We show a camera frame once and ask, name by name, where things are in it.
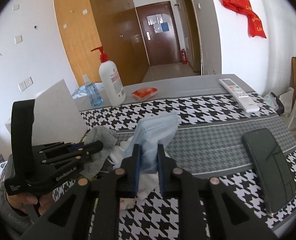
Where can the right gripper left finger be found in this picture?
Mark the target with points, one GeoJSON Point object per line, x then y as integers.
{"type": "Point", "coordinates": [129, 181]}

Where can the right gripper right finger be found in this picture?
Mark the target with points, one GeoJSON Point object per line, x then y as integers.
{"type": "Point", "coordinates": [165, 166]}

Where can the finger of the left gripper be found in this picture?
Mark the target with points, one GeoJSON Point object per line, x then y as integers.
{"type": "Point", "coordinates": [58, 157]}
{"type": "Point", "coordinates": [61, 146]}

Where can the white tissue sheet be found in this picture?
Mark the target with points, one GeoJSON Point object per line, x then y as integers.
{"type": "Point", "coordinates": [147, 182]}

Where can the light blue face mask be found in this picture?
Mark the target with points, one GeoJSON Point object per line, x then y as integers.
{"type": "Point", "coordinates": [149, 133]}

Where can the left hand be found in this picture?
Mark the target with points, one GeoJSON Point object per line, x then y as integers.
{"type": "Point", "coordinates": [20, 201]}

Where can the green tissue packet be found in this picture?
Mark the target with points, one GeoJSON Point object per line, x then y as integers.
{"type": "Point", "coordinates": [127, 203]}

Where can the blue spray bottle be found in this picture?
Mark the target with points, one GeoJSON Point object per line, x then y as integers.
{"type": "Point", "coordinates": [92, 92]}

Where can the houndstooth tablecloth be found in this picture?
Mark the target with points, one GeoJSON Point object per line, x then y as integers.
{"type": "Point", "coordinates": [208, 142]}

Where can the light blue cloth pile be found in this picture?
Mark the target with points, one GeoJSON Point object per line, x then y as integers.
{"type": "Point", "coordinates": [81, 91]}

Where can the white red pump bottle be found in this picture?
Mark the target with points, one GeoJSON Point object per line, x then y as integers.
{"type": "Point", "coordinates": [110, 78]}

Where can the red snack packet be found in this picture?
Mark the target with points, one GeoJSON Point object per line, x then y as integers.
{"type": "Point", "coordinates": [144, 93]}

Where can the white remote control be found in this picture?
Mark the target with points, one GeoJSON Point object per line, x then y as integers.
{"type": "Point", "coordinates": [242, 98]}

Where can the red fire extinguisher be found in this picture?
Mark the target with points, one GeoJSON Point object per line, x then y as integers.
{"type": "Point", "coordinates": [184, 58]}

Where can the black smartphone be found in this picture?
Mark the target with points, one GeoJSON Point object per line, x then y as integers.
{"type": "Point", "coordinates": [276, 179]}

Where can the wooden wardrobe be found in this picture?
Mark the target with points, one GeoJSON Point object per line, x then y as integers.
{"type": "Point", "coordinates": [85, 25]}

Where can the brown entrance door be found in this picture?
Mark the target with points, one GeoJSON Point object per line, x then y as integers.
{"type": "Point", "coordinates": [159, 31]}

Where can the red hanging bags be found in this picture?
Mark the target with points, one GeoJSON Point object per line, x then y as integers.
{"type": "Point", "coordinates": [243, 7]}

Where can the wall power socket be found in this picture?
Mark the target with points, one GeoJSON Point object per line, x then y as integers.
{"type": "Point", "coordinates": [23, 85]}

